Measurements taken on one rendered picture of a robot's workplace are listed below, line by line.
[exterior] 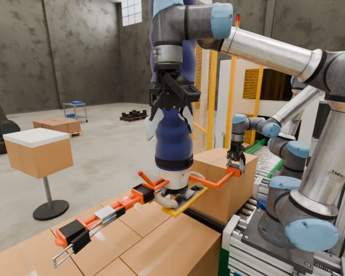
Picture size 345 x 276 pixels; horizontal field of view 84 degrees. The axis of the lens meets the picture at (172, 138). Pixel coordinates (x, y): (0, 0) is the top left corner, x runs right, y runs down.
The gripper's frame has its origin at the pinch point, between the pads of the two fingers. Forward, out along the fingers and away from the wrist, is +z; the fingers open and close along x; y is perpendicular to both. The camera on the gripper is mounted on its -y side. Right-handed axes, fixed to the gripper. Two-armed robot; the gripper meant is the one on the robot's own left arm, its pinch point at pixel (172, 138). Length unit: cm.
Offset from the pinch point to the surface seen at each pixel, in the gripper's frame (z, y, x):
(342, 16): -245, 297, -936
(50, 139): 44, 191, 32
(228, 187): 56, 35, -70
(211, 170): 48, 50, -66
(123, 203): 37.3, 29.9, 7.0
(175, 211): 50, 26, -19
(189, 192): 47, 33, -33
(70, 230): 36, 24, 29
